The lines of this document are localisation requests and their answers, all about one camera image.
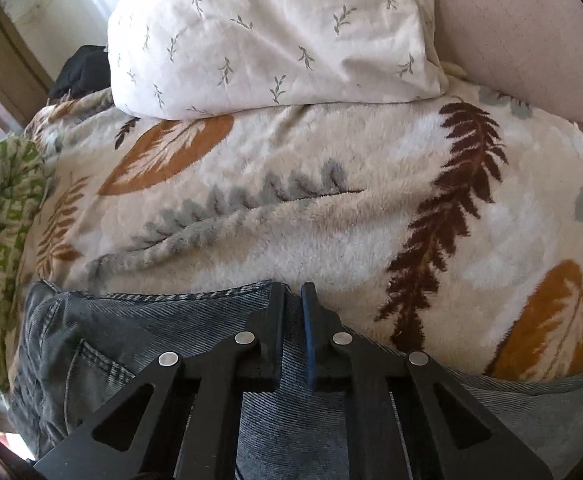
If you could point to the green patterned quilt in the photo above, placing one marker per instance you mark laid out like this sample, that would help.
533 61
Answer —
6 240

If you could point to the grey denim pants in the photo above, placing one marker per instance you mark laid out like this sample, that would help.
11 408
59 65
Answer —
96 325

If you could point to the pink bolster cushion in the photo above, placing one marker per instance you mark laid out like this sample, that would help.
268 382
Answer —
521 35

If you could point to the white sprig print pillow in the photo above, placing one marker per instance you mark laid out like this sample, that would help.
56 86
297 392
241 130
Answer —
271 35

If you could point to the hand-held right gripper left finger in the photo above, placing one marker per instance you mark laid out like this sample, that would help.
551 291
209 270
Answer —
270 345

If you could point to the brown wooden glass door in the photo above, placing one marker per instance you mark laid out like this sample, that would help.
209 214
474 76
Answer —
11 65

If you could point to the black cloth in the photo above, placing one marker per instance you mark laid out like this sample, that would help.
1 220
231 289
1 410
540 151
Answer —
84 72

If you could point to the leaf print fleece blanket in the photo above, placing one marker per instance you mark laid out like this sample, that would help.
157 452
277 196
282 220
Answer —
321 230

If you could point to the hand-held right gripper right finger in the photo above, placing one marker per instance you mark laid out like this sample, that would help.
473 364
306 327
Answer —
312 345

